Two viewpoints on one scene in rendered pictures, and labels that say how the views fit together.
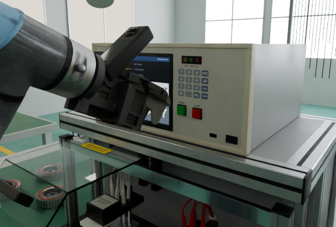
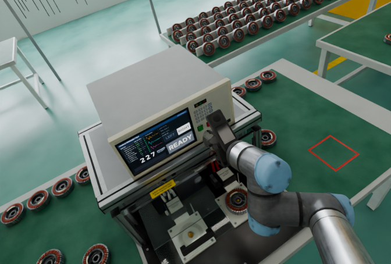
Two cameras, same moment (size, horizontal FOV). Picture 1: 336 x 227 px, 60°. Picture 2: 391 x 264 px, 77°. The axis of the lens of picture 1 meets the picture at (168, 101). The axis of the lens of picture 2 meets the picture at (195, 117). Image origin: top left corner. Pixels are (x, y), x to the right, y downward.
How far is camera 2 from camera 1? 75 cm
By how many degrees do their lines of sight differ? 59
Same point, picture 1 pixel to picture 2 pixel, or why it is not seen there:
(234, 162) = (237, 128)
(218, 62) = (215, 95)
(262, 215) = (251, 135)
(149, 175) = (198, 167)
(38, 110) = not seen: outside the picture
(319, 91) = (35, 18)
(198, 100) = not seen: hidden behind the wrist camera
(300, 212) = not seen: hidden behind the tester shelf
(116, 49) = (226, 132)
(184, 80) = (198, 114)
